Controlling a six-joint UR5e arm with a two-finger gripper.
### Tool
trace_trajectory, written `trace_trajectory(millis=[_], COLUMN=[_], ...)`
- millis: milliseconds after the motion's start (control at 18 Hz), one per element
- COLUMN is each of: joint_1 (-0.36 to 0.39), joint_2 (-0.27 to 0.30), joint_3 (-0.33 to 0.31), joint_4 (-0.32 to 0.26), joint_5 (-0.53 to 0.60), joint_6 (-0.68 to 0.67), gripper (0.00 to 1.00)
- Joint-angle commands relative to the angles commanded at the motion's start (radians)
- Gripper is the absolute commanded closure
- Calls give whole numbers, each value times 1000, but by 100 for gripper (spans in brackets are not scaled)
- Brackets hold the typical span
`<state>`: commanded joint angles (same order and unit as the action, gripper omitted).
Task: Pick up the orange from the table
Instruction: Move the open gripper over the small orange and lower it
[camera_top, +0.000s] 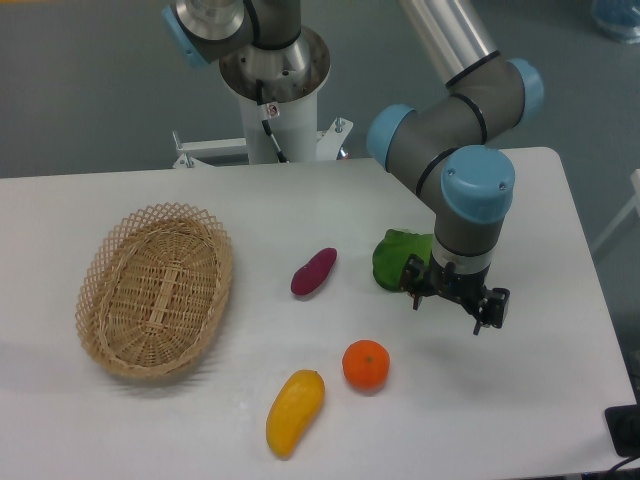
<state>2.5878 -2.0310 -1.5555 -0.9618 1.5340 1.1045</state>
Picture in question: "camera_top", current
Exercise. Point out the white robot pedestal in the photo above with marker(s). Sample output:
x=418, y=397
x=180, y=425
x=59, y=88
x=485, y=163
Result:
x=277, y=93

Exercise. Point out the blue object in bag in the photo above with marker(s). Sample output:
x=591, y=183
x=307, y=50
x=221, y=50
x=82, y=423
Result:
x=618, y=19

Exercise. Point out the black device at table edge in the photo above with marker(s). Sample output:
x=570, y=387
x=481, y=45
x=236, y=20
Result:
x=623, y=426

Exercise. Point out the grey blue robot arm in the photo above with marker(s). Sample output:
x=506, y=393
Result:
x=440, y=154

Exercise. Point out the woven wicker basket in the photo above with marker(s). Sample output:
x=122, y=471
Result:
x=155, y=292

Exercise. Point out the orange fruit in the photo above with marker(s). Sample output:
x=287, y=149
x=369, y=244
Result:
x=366, y=365

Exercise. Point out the white frame at right edge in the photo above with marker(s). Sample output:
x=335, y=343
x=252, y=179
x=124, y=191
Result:
x=621, y=224

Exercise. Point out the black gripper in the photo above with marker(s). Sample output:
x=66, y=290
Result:
x=488, y=307

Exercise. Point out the yellow mango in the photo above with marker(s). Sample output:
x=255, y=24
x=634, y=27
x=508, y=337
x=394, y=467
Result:
x=293, y=411

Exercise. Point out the purple sweet potato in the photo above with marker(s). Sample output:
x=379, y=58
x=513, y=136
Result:
x=311, y=276

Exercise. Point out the green leafy vegetable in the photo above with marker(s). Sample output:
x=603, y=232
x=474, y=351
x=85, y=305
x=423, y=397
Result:
x=393, y=251

